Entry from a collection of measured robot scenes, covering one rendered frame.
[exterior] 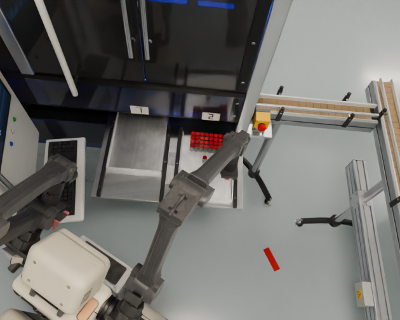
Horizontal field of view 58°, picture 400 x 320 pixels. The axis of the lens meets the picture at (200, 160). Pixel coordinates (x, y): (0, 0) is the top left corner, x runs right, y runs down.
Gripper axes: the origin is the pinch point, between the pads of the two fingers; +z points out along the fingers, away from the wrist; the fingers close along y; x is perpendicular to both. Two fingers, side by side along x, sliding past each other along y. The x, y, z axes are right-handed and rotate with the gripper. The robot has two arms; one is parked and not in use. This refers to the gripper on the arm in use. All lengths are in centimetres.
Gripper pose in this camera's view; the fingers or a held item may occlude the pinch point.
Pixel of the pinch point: (226, 178)
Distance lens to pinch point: 149.7
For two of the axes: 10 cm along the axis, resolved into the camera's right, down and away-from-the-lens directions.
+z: -0.6, 5.8, 8.1
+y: 0.5, -8.1, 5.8
